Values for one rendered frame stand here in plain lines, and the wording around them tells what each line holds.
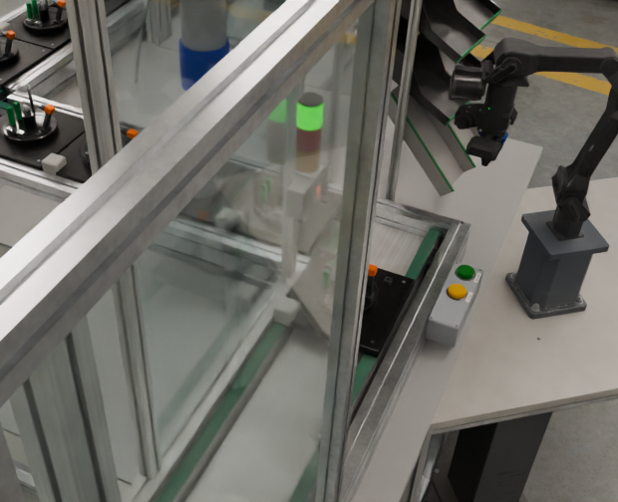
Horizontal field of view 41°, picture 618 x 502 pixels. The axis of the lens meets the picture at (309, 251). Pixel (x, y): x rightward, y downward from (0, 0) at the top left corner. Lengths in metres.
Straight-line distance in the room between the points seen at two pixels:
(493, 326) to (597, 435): 1.09
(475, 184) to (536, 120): 2.08
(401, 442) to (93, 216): 1.37
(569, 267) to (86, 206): 1.63
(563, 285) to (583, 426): 1.08
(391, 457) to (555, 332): 0.54
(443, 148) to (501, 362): 0.58
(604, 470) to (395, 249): 1.20
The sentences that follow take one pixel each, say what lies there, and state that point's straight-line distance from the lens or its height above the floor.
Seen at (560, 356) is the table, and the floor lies 0.86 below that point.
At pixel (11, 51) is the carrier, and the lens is 2.72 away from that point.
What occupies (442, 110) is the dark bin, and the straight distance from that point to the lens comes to 2.01.
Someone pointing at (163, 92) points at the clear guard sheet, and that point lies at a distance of 1.15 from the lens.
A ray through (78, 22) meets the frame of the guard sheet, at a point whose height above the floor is 1.81.
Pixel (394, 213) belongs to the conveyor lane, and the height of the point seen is 0.96.
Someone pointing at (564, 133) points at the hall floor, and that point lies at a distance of 4.38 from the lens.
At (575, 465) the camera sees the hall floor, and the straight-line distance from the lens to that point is 2.88.
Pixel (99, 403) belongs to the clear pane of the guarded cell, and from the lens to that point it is 0.45.
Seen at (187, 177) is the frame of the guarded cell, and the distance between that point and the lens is 0.43.
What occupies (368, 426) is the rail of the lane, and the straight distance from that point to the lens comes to 1.60.
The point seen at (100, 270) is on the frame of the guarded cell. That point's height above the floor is 1.97.
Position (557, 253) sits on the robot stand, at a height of 1.06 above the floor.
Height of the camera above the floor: 2.23
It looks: 41 degrees down
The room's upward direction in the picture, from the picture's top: 3 degrees clockwise
